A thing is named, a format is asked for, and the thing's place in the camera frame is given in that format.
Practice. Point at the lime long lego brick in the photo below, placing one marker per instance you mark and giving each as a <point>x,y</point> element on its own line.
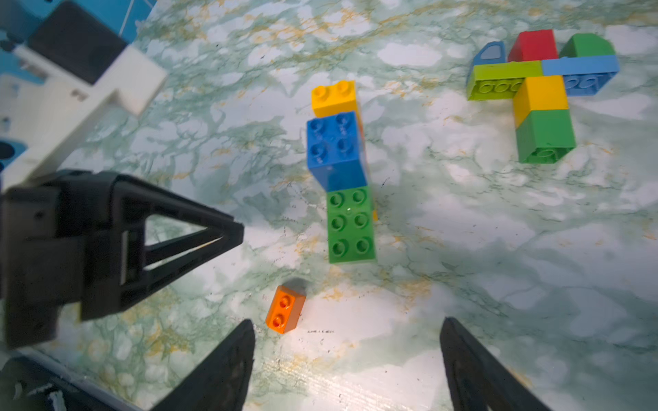
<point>500,80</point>

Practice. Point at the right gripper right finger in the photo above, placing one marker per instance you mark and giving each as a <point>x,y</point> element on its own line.
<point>476,379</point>

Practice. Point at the yellow square lego brick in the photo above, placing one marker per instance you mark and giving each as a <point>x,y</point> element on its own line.
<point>544,93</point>

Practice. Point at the small green lego brick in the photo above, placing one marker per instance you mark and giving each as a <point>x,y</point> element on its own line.
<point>586,45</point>

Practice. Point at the green long lego brick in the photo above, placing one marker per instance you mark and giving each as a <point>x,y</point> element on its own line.
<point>350,226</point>

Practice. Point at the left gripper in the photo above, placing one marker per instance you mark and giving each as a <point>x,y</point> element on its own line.
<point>57,247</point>

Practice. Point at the small orange lego brick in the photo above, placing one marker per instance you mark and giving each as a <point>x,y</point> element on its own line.
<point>285,310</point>

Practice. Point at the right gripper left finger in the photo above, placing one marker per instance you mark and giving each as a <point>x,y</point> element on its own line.
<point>221,381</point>

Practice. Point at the red square lego brick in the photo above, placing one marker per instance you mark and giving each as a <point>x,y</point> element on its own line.
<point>534,46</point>

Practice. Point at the light blue long lego brick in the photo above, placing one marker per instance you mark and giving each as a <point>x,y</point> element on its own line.
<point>584,76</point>

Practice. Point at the small blue lego brick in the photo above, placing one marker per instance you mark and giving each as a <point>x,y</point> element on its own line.
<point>492,53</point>

